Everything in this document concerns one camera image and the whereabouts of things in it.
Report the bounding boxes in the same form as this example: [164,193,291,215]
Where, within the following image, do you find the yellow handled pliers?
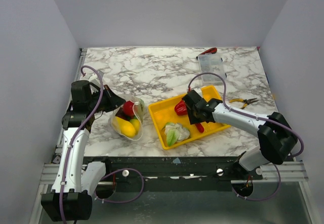
[229,98,259,109]

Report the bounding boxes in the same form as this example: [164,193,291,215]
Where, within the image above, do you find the green yellow toy mango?
[130,118,141,134]

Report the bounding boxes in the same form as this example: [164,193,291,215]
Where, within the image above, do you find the clear plastic screw box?
[197,54,227,85]

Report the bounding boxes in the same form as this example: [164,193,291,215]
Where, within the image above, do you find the clear dotted zip top bag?
[109,94,145,141]

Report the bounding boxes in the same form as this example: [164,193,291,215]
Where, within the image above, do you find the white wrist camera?
[84,73,100,93]
[191,87,203,97]

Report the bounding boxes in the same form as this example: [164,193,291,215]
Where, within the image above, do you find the red toy chili pepper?
[195,123,205,133]

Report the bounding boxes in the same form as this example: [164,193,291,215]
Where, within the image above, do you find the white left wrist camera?
[84,73,100,93]

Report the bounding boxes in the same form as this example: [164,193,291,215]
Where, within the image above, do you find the red toy apple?
[123,101,135,117]

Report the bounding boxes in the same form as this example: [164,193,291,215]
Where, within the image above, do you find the red black utility knife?
[196,47,218,59]

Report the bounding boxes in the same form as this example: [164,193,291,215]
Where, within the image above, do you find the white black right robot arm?
[182,90,298,180]

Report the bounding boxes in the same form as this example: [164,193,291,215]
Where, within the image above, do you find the yellow plastic tray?
[148,94,230,150]

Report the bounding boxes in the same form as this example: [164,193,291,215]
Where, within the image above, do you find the white toy cauliflower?
[163,122,190,147]

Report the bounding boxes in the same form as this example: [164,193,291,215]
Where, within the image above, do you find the aluminium rail front right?
[260,161,309,183]

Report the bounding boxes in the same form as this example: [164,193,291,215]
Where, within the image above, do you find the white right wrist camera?
[191,87,203,97]

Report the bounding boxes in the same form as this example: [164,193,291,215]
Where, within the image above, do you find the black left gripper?
[89,84,127,113]

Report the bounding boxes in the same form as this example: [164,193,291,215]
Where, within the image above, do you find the red toy bell pepper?
[174,100,188,116]

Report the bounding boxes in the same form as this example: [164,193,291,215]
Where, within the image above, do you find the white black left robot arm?
[41,80,125,222]

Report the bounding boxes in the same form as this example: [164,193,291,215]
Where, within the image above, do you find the black front mounting bar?
[83,157,262,193]

